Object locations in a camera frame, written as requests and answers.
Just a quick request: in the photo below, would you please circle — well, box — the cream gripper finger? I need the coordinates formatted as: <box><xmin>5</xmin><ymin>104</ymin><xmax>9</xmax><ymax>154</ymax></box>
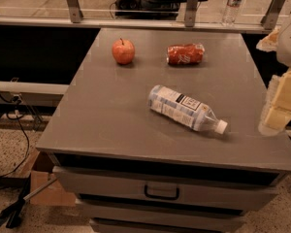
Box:
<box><xmin>256</xmin><ymin>28</ymin><xmax>279</xmax><ymax>52</ymax></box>
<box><xmin>258</xmin><ymin>68</ymin><xmax>291</xmax><ymax>136</ymax></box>

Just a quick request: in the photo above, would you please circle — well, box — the blue label plastic bottle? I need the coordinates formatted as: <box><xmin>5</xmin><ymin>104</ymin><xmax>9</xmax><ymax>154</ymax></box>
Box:
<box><xmin>148</xmin><ymin>85</ymin><xmax>228</xmax><ymax>134</ymax></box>

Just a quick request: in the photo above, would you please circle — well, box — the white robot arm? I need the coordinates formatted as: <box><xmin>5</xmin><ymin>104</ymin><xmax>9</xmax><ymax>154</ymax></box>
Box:
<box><xmin>256</xmin><ymin>13</ymin><xmax>291</xmax><ymax>136</ymax></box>

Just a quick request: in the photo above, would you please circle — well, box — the clear water bottle background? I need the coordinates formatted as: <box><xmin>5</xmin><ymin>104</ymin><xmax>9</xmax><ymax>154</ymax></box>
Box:
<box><xmin>222</xmin><ymin>0</ymin><xmax>242</xmax><ymax>25</ymax></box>

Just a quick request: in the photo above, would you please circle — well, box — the red apple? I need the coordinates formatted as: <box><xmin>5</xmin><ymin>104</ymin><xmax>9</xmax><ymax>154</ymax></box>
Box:
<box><xmin>112</xmin><ymin>38</ymin><xmax>135</xmax><ymax>65</ymax></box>

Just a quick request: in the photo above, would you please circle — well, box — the crushed red soda can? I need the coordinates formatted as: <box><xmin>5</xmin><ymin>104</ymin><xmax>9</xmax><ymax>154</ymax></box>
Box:
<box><xmin>167</xmin><ymin>44</ymin><xmax>205</xmax><ymax>65</ymax></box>

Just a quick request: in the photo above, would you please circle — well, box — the black equipment behind glass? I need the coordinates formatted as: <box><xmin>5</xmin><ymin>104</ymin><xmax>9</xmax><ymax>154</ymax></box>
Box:
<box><xmin>109</xmin><ymin>0</ymin><xmax>210</xmax><ymax>20</ymax></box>

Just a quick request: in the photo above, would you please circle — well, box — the grey drawer cabinet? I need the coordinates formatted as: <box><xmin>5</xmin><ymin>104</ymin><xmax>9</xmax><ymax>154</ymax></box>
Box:
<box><xmin>38</xmin><ymin>29</ymin><xmax>291</xmax><ymax>233</ymax></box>

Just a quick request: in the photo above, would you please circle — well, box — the cardboard box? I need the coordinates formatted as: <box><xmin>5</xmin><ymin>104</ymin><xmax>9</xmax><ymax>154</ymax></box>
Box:
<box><xmin>29</xmin><ymin>152</ymin><xmax>76</xmax><ymax>207</ymax></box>

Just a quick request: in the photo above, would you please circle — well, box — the black drawer handle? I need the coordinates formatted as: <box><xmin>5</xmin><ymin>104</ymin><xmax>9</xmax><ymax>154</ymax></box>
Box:
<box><xmin>144</xmin><ymin>184</ymin><xmax>179</xmax><ymax>201</ymax></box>

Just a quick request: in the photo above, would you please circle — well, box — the metal railing frame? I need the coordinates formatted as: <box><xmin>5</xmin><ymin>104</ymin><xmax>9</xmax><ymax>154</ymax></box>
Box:
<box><xmin>0</xmin><ymin>0</ymin><xmax>291</xmax><ymax>33</ymax></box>

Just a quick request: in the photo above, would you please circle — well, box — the black cable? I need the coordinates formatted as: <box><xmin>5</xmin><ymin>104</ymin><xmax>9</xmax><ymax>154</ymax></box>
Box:
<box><xmin>0</xmin><ymin>13</ymin><xmax>31</xmax><ymax>179</ymax></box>

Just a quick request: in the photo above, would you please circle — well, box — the black handled floor tool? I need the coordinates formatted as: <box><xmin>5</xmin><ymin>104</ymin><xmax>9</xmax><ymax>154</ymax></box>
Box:
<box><xmin>0</xmin><ymin>178</ymin><xmax>57</xmax><ymax>229</ymax></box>

